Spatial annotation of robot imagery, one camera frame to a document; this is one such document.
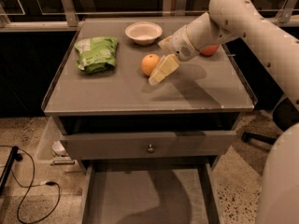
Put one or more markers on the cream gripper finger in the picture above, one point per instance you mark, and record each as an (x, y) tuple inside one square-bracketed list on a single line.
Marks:
[(165, 67), (165, 43)]

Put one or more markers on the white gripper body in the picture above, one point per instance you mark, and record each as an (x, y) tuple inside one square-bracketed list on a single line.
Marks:
[(180, 46)]

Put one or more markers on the orange fruit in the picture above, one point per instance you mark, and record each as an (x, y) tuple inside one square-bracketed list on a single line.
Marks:
[(149, 63)]

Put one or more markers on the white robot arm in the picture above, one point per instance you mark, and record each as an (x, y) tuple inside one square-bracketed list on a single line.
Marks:
[(278, 52)]

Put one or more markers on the grey drawer cabinet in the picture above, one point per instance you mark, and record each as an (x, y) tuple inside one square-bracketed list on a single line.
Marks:
[(204, 94)]

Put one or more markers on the round metal drawer knob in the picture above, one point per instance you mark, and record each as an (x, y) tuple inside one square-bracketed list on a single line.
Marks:
[(151, 149)]

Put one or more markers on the grey top drawer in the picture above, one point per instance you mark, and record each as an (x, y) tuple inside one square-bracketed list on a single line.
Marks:
[(105, 146)]

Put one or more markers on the grey open middle drawer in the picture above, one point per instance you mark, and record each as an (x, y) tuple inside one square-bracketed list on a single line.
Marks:
[(150, 194)]

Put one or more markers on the white paper bowl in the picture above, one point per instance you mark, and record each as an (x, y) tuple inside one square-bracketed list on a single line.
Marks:
[(143, 33)]

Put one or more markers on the red apple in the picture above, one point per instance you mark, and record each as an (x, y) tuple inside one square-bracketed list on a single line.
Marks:
[(210, 51)]

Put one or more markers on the green chip bag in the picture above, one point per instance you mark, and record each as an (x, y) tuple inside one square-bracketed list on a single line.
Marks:
[(96, 54)]

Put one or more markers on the metal window railing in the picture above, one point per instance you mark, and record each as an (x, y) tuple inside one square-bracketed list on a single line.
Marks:
[(61, 15)]

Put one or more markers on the black office chair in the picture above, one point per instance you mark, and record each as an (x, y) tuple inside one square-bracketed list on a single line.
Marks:
[(278, 120)]

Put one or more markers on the black bar on floor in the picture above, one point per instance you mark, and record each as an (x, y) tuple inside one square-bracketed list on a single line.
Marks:
[(4, 176)]

